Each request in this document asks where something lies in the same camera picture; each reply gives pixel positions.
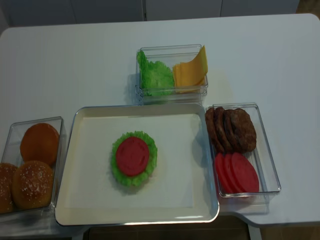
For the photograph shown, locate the middle red tomato slice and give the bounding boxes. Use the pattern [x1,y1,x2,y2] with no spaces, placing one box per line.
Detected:
[223,153,241,193]

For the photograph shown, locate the back red tomato slice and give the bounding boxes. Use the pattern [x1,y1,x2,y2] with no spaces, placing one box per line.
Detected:
[214,153,233,194]

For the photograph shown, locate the carried brown meat patty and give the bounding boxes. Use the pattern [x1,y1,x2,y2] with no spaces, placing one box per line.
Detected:
[205,107,217,147]

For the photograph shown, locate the back brown meat patty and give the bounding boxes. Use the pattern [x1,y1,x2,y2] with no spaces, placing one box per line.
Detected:
[214,107,228,152]

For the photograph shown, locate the white metal serving tray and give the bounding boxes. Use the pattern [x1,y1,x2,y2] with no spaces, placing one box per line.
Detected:
[55,103,220,226]

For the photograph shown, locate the sesame bun top right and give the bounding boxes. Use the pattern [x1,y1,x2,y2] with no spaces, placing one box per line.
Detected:
[11,160,54,210]

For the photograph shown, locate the clear box with patties tomatoes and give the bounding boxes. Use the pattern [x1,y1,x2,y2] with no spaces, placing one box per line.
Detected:
[206,103,281,214]

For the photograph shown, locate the front red tomato slice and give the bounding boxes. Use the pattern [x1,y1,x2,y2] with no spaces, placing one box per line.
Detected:
[230,152,260,193]

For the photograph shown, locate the clear box with lettuce cheese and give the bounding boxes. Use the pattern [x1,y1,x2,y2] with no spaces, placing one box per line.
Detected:
[135,44,208,105]

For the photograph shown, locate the green lettuce leaf on tray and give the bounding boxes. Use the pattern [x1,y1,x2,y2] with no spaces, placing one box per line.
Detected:
[110,131,158,188]

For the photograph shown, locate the middle brown meat patty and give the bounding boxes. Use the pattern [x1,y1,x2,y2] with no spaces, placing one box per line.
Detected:
[222,110,235,153]

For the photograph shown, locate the red tomato slice on tray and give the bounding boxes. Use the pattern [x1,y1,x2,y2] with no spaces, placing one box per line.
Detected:
[115,136,150,177]

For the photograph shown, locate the green lettuce leaves in box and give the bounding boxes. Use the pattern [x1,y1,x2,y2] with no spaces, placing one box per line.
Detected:
[136,50,175,97]

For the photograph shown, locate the clear box with buns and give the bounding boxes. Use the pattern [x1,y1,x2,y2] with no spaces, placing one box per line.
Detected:
[0,116,67,219]

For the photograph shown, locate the plain orange bun bottom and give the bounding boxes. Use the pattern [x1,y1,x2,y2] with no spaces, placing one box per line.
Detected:
[19,123,60,166]

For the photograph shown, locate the sesame bun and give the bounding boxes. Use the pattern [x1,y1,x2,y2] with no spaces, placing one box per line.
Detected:
[0,163,17,214]
[11,160,54,210]

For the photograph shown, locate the yellow cheese slices stack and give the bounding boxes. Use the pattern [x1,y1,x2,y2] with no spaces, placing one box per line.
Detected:
[172,62,207,88]

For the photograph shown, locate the upright yellow cheese slice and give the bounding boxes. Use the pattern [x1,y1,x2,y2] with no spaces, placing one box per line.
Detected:
[189,46,208,77]

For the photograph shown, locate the front brown meat patty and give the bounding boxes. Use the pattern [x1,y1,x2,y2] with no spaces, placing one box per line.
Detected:
[229,108,257,153]

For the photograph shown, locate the white parchment paper sheet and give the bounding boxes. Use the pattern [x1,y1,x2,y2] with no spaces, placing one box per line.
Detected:
[65,114,203,209]

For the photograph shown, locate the sesame bun top left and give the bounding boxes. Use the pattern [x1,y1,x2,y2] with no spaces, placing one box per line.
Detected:
[0,163,17,214]

